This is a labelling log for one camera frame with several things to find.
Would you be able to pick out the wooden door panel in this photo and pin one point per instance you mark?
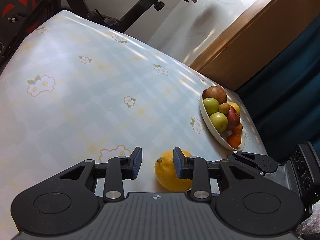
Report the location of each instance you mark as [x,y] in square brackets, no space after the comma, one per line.
[254,39]

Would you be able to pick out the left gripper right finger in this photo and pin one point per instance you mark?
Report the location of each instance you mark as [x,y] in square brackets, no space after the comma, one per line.
[195,169]

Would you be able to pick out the brown kiwi fruit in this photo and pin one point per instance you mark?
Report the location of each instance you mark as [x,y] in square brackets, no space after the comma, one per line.
[224,108]

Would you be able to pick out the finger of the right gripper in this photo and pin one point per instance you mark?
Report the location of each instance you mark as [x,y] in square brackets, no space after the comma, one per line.
[260,164]

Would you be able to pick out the dull brownish red apple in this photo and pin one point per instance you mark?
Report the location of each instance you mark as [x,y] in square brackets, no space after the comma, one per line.
[217,93]

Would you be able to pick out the black exercise bike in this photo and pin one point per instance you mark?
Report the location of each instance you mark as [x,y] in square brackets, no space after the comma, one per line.
[19,18]

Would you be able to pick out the floral plaid tablecloth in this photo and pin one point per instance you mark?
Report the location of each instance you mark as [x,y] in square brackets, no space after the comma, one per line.
[75,90]

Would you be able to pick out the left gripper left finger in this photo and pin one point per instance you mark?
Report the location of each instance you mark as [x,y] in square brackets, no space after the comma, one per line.
[119,169]

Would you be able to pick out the dark teal curtain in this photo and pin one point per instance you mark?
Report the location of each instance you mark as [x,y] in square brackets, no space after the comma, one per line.
[283,98]

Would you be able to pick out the cream round plate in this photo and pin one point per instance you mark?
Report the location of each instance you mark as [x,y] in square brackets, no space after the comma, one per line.
[220,137]

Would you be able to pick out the green apple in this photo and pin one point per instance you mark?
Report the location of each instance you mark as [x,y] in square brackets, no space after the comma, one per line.
[219,121]
[211,106]

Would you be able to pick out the orange mandarin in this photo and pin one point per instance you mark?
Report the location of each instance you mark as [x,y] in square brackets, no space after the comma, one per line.
[234,140]
[238,129]

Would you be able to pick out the shiny red apple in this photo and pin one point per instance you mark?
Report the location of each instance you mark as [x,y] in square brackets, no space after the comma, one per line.
[233,119]

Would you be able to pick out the yellow lemon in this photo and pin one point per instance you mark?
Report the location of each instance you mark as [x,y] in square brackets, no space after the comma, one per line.
[166,174]
[236,107]

